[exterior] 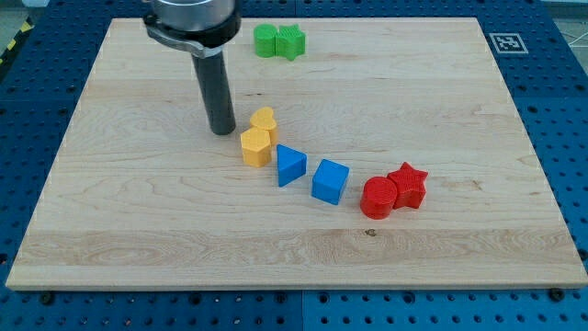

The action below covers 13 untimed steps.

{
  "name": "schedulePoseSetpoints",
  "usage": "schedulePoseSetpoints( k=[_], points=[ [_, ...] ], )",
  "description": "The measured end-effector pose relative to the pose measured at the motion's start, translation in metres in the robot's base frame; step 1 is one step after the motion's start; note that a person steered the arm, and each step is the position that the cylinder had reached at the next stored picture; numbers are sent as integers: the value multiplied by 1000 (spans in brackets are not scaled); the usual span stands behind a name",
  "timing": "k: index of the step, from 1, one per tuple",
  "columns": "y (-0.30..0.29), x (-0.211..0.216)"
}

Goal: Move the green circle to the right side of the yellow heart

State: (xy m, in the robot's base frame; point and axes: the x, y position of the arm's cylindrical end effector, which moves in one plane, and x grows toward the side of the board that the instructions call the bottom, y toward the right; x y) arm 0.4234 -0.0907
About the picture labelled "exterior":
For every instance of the yellow heart block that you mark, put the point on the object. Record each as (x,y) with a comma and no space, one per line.
(264,119)

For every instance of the red circle block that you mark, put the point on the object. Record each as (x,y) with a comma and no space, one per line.
(378,198)

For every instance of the green circle block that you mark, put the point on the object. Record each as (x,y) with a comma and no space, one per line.
(265,40)

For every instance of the blue triangle block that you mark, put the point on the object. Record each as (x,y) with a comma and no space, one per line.
(291,164)

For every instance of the blue cube block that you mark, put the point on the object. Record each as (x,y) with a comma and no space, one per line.
(329,181)

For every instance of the yellow hexagon block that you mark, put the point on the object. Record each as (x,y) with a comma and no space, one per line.
(256,147)

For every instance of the wooden board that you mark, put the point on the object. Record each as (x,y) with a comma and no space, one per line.
(142,196)

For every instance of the red star block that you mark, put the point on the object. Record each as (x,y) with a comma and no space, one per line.
(410,185)

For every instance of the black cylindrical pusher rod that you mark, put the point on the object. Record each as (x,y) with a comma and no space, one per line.
(215,91)

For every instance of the green star block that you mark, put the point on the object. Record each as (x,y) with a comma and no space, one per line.
(290,42)

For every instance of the white fiducial marker tag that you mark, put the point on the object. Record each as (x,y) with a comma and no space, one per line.
(508,43)

